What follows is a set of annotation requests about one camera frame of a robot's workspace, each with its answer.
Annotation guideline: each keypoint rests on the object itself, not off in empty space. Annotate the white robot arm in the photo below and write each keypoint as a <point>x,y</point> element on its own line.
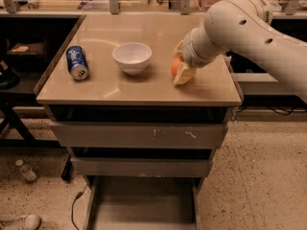
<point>243,27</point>

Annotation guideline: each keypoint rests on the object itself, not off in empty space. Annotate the grey middle drawer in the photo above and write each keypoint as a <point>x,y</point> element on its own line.
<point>141,167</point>

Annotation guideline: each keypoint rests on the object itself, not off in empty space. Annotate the dark box on shelf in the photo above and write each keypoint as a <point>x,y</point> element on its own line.
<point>32,56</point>

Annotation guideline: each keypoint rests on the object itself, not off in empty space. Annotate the white shoe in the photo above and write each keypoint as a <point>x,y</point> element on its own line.
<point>26,222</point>

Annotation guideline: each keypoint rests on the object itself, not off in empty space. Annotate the grey top drawer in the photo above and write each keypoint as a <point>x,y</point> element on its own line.
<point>139,136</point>

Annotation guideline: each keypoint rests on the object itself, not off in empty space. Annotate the black table frame left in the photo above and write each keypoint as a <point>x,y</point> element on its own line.
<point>12,119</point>

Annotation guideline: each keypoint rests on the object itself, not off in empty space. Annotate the orange fruit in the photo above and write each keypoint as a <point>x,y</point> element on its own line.
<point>175,64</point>

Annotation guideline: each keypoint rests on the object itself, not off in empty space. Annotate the white bowl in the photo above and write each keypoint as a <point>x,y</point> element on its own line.
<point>133,57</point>

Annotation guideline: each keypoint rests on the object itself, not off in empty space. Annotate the blue soda can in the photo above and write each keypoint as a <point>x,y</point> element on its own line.
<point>76,62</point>

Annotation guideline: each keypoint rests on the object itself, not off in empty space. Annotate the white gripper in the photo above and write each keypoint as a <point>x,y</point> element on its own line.
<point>191,51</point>

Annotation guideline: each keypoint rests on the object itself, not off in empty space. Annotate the grey open bottom drawer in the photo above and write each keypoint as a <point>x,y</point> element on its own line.
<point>142,203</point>

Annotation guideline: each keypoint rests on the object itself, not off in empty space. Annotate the grey drawer cabinet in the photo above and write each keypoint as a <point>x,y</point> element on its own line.
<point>108,95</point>

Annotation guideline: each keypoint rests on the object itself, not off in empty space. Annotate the clear plastic bottle on floor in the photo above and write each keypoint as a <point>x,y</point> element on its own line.
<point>26,170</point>

